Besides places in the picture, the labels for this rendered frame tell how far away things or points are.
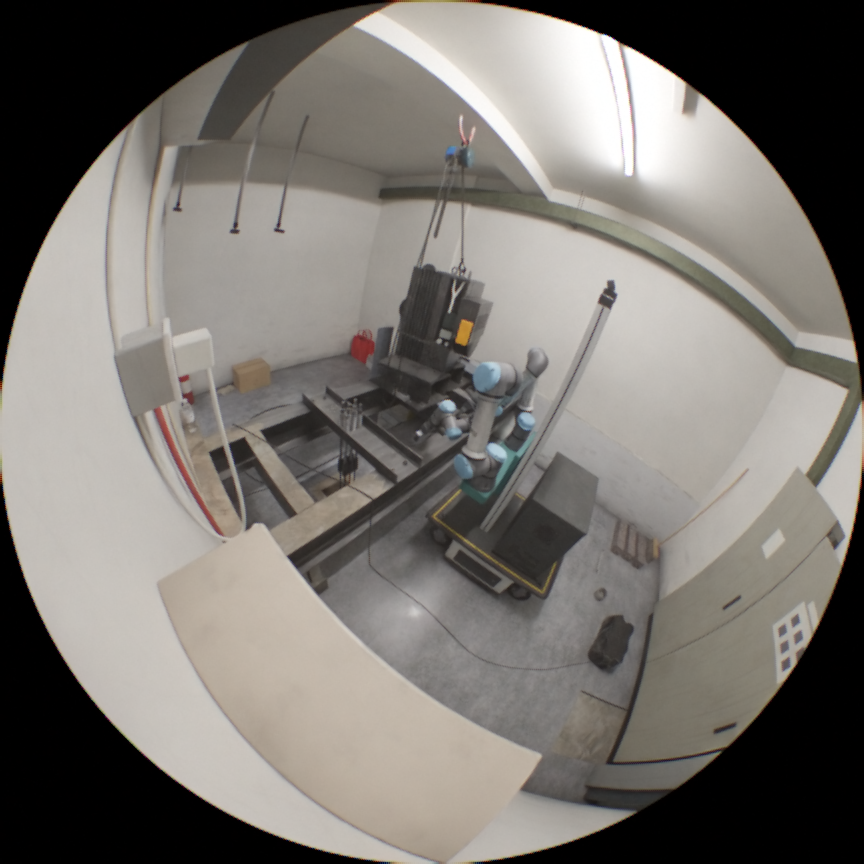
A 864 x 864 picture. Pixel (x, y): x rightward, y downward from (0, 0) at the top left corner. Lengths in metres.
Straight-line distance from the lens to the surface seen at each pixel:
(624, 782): 2.15
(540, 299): 2.88
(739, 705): 1.87
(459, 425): 1.32
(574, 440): 2.97
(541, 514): 1.38
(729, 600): 2.21
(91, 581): 0.16
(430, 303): 2.00
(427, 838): 0.22
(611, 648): 2.22
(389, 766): 0.19
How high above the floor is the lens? 1.66
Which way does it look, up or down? 35 degrees down
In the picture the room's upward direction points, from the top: 17 degrees clockwise
